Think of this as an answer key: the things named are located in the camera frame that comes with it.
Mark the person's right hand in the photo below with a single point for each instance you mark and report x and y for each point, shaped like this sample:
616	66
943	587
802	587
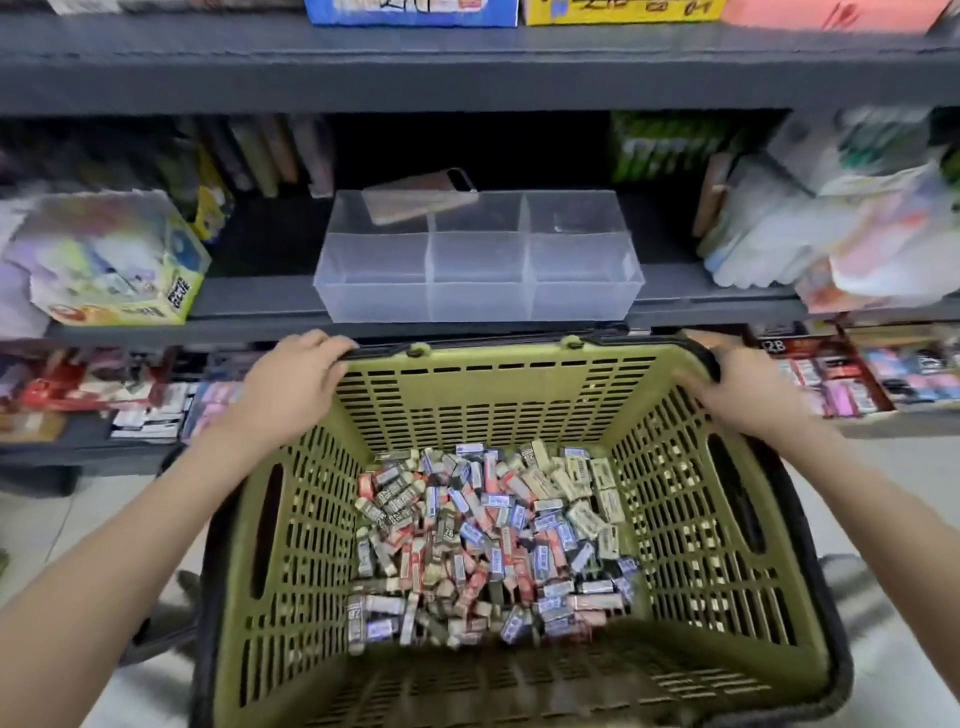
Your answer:
754	394

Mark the stack of white black packets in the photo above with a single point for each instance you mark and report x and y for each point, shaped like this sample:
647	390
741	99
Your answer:
150	416

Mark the brown flat case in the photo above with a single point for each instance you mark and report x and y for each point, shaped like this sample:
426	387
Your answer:
420	196

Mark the person's left forearm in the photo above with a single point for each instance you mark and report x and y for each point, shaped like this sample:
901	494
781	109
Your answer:
112	570

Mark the grey metal shelving unit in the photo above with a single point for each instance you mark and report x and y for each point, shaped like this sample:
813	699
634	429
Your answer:
450	71

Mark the blue display box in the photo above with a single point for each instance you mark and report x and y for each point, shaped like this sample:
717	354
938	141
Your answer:
412	11

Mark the stack of red packets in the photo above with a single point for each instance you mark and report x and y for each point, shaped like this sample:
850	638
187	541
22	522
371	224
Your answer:
90	382

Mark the tan cardboard display box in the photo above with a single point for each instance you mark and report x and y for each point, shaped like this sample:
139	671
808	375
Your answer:
915	367

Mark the person's left fingers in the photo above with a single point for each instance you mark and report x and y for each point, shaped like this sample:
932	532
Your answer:
326	346

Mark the green plastic shopping basket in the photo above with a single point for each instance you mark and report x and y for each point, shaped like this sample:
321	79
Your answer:
480	397

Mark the colourful cartoon print box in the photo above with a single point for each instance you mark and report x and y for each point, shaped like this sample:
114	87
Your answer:
112	262

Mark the person's right forearm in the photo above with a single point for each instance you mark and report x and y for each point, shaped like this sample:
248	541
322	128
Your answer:
885	517

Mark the pile of small wrapped erasers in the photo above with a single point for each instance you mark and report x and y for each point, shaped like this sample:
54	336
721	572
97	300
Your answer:
487	540

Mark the yellow display box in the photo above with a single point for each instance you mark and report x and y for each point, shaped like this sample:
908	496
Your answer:
622	10

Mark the red cardboard display box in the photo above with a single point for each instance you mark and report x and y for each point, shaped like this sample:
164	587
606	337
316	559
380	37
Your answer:
825	371

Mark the stack of green packets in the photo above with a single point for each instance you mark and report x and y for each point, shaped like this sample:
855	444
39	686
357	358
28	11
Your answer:
667	146

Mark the person's left hand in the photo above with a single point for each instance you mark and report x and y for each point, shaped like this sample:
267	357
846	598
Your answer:
281	394

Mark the person's right fingers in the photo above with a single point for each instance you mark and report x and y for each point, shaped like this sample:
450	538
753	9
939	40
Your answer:
701	352

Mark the row of thin notebooks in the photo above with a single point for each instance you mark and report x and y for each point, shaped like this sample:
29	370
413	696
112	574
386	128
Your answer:
262	154

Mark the pink display box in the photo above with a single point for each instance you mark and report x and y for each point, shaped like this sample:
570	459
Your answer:
832	13

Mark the stack of pink packets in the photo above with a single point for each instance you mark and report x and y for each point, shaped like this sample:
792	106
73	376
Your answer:
214	405

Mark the clear plastic divided organizer box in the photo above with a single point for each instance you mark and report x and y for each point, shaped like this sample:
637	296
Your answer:
480	277

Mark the pile of white plastic packets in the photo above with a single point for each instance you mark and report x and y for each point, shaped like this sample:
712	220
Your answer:
832	225

